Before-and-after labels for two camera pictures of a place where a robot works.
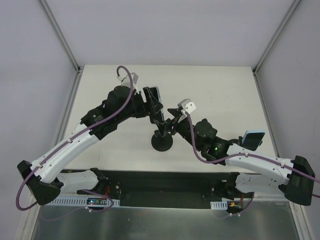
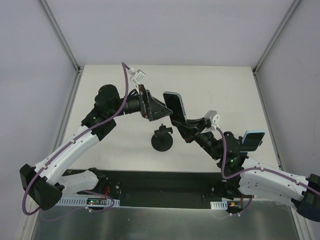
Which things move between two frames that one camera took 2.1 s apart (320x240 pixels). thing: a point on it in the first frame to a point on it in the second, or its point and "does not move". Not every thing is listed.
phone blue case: [252, 139] does not move
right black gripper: [177, 121] to [192, 131]
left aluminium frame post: [78, 69] does not move
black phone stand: [161, 143] does not move
